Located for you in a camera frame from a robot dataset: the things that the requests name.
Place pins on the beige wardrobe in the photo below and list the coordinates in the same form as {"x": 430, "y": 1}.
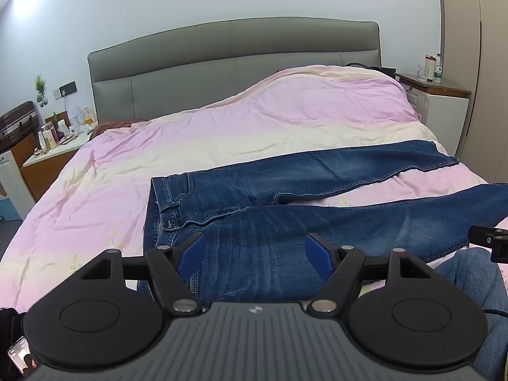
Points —
{"x": 480, "y": 67}

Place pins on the black wall socket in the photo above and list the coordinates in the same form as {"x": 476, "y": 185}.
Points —
{"x": 68, "y": 89}

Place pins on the brown pillow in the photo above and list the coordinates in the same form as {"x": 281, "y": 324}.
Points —
{"x": 111, "y": 126}

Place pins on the grey padded headboard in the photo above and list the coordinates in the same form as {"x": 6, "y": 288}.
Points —
{"x": 222, "y": 67}

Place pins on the pink and cream blanket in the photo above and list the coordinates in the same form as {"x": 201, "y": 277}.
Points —
{"x": 246, "y": 119}

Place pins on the white nightstand with brown top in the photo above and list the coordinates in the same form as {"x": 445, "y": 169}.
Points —
{"x": 440, "y": 107}

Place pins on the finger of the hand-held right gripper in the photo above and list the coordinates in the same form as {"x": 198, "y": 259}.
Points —
{"x": 482, "y": 235}

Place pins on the clear drinking glass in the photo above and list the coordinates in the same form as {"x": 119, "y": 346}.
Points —
{"x": 422, "y": 74}

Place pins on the white table lamp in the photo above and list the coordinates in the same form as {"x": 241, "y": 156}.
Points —
{"x": 74, "y": 117}

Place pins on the green-label water bottle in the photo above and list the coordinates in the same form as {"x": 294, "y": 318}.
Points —
{"x": 437, "y": 70}

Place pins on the small green potted plant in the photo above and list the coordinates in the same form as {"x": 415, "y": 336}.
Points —
{"x": 40, "y": 87}

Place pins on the wooden nightstand with white top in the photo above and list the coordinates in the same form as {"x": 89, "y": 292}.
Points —
{"x": 47, "y": 166}

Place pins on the group of cosmetic bottles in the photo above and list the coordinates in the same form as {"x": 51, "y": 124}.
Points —
{"x": 53, "y": 133}

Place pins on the person's denim-clad leg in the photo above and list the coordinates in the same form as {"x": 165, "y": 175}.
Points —
{"x": 476, "y": 281}

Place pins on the white cabinet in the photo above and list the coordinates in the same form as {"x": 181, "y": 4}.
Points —
{"x": 14, "y": 184}

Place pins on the smartphone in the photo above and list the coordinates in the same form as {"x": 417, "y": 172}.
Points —
{"x": 20, "y": 353}

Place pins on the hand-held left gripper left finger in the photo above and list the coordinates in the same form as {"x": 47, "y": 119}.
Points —
{"x": 191, "y": 256}

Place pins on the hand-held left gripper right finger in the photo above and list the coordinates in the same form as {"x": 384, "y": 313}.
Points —
{"x": 318, "y": 256}

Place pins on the red-capped jar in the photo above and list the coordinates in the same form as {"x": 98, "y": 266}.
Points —
{"x": 430, "y": 69}

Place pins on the blue denim pants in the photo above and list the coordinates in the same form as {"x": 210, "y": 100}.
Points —
{"x": 278, "y": 190}

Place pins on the brown suitcase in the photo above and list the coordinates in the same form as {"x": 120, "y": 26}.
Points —
{"x": 18, "y": 123}

